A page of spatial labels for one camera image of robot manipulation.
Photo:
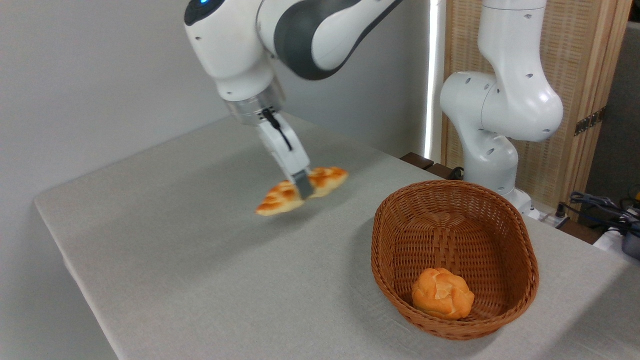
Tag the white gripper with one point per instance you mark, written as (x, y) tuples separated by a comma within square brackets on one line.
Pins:
[(287, 150)]

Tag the braided golden bread loaf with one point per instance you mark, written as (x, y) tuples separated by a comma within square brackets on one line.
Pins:
[(277, 197)]

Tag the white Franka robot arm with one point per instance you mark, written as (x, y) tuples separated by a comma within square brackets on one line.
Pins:
[(240, 50)]

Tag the brown wicker oval basket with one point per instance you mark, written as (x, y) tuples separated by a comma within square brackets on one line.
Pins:
[(450, 235)]

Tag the round orange bread roll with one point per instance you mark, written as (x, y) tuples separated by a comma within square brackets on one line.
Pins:
[(442, 295)]

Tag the dark brown wooden furniture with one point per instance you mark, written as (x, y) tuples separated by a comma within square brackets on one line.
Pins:
[(417, 160)]

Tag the grey tablecloth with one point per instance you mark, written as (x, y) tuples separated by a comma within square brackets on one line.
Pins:
[(200, 275)]

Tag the white power strip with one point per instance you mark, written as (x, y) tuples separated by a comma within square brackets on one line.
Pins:
[(547, 217)]

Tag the dark metal screen hinge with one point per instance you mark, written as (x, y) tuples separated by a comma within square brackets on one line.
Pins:
[(590, 121)]

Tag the bamboo folding screen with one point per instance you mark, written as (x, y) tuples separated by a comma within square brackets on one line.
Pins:
[(575, 60)]

